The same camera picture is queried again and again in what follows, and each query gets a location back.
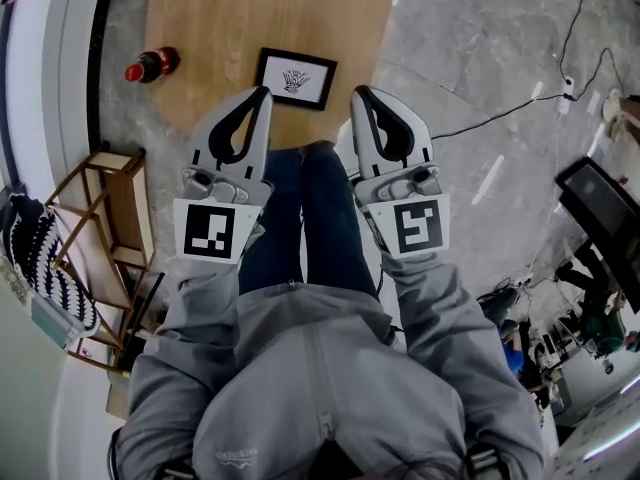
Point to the person's right leg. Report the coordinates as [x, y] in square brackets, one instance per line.
[335, 228]

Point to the person's left leg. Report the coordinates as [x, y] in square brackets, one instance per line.
[275, 228]

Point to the person's grey hoodie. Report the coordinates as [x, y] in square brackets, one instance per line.
[330, 378]

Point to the wooden coffee table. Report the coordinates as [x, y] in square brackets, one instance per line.
[225, 18]

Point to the green box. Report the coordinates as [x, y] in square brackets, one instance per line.
[55, 323]

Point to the black framed screen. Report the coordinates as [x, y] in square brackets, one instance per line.
[600, 203]

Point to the wooden side shelf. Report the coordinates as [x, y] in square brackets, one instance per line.
[125, 208]

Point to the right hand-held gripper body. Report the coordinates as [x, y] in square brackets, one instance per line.
[417, 223]

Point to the small black picture frame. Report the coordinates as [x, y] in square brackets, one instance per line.
[305, 70]

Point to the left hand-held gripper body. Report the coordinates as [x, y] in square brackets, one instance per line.
[210, 230]

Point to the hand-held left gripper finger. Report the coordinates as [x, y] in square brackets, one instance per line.
[205, 143]
[262, 143]

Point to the person's leg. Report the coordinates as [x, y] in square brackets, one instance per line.
[275, 228]
[335, 228]

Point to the white power strip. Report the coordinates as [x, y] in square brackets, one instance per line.
[567, 95]

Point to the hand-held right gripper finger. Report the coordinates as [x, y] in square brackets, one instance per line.
[415, 138]
[362, 143]

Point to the person's left forearm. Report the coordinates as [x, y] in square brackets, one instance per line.
[205, 298]

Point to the black tripod stand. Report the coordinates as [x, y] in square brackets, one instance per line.
[147, 308]

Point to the white window sill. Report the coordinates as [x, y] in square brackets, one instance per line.
[55, 68]

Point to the person's right forearm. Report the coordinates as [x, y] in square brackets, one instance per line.
[430, 298]

